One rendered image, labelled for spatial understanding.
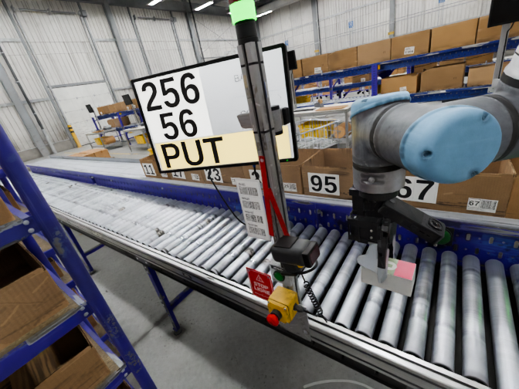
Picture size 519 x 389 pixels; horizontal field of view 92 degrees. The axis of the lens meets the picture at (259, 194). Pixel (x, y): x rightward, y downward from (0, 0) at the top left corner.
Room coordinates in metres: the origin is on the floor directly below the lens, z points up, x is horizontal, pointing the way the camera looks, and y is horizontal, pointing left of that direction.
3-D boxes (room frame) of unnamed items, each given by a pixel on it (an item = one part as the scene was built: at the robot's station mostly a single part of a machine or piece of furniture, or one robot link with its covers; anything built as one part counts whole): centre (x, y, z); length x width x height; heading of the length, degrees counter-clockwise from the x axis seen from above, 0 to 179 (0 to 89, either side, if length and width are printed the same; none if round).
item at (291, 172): (1.45, -0.17, 0.96); 0.39 x 0.29 x 0.17; 50
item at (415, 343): (0.60, -0.48, 0.72); 0.52 x 0.05 x 0.05; 140
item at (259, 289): (0.64, 0.03, 0.85); 0.16 x 0.01 x 0.13; 50
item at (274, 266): (0.59, -0.02, 0.95); 0.07 x 0.03 x 0.07; 50
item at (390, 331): (0.64, -0.43, 0.72); 0.52 x 0.05 x 0.05; 140
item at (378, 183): (0.43, -0.23, 1.27); 0.10 x 0.09 x 0.05; 139
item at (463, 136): (0.32, -0.24, 1.36); 0.12 x 0.12 x 0.09; 2
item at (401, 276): (0.42, -0.25, 1.04); 0.10 x 0.06 x 0.05; 49
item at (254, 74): (0.61, -0.04, 1.11); 0.12 x 0.05 x 0.88; 50
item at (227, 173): (1.70, 0.13, 0.96); 0.39 x 0.29 x 0.17; 50
